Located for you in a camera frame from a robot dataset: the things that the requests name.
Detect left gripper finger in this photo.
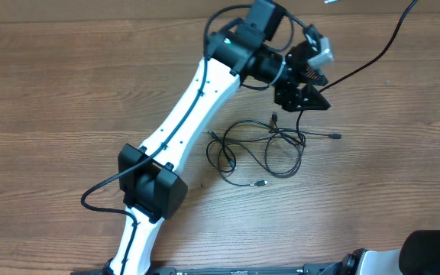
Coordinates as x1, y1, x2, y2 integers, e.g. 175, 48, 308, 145
303, 65, 328, 86
296, 84, 331, 111

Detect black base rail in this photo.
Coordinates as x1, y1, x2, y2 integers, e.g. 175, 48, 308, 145
70, 263, 343, 275

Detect black cable bundle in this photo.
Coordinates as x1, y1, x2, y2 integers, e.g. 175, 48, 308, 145
205, 111, 343, 188

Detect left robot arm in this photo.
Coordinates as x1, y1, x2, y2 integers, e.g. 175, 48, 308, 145
103, 1, 334, 274

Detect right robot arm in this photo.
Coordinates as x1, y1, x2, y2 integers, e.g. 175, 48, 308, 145
334, 230, 440, 275

